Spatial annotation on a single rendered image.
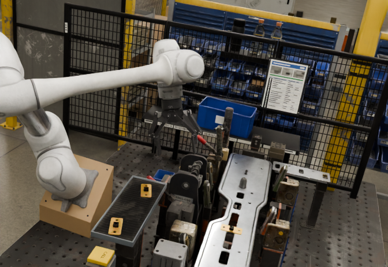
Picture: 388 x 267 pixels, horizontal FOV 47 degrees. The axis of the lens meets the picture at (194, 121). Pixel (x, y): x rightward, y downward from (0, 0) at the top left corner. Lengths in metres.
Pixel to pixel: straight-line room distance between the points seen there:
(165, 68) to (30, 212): 2.31
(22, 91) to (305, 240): 1.55
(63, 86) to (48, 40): 2.78
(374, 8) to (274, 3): 5.87
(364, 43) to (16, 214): 2.59
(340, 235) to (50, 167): 1.48
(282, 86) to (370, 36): 0.52
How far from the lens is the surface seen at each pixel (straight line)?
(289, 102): 2.61
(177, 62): 1.44
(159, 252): 1.47
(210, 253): 1.67
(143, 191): 1.65
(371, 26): 2.57
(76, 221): 2.16
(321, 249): 2.36
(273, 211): 1.79
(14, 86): 1.50
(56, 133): 2.01
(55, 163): 1.94
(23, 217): 3.52
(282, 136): 2.61
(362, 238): 2.55
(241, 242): 1.75
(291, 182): 2.13
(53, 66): 4.32
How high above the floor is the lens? 2.05
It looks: 23 degrees down
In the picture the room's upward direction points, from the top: 8 degrees clockwise
